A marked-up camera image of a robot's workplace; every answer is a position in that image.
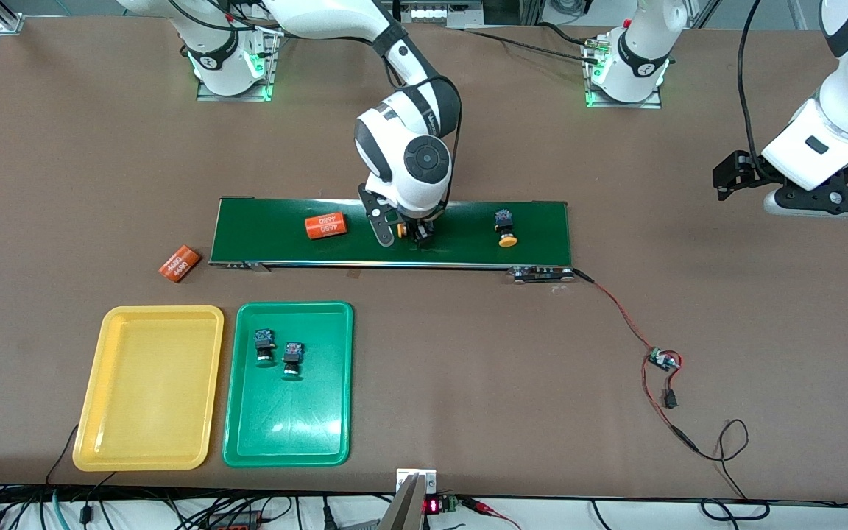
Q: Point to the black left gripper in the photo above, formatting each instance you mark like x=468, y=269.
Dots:
x=746, y=174

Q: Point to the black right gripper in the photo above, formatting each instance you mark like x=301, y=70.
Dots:
x=420, y=230

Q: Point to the orange printed cylinder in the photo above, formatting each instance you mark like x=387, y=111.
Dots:
x=326, y=226
x=179, y=263

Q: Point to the green mushroom push button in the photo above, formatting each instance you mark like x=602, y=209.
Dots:
x=264, y=346
x=292, y=361

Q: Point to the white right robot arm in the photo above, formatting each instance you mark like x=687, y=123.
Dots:
x=321, y=18

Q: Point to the green conveyor belt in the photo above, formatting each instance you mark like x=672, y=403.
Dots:
x=269, y=250

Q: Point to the small green circuit board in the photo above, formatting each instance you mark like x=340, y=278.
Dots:
x=663, y=359

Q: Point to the grey metal control box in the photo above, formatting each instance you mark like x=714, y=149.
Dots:
x=439, y=15

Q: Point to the green plastic tray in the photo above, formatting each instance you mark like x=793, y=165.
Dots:
x=288, y=427

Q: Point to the red digit display module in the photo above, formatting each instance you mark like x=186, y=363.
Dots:
x=433, y=506

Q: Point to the red clip lead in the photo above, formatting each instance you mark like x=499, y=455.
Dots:
x=479, y=506

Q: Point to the yellow plastic tray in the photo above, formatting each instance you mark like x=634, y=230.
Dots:
x=144, y=419

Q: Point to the red power strip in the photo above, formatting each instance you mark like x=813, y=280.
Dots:
x=236, y=524

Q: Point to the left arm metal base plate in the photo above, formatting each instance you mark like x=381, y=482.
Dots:
x=619, y=105

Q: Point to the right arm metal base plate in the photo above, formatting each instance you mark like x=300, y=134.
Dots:
x=232, y=97

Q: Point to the grey metal camera stand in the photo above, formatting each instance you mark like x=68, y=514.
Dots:
x=403, y=508

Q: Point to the aluminium frame profile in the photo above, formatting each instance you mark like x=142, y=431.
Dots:
x=10, y=22

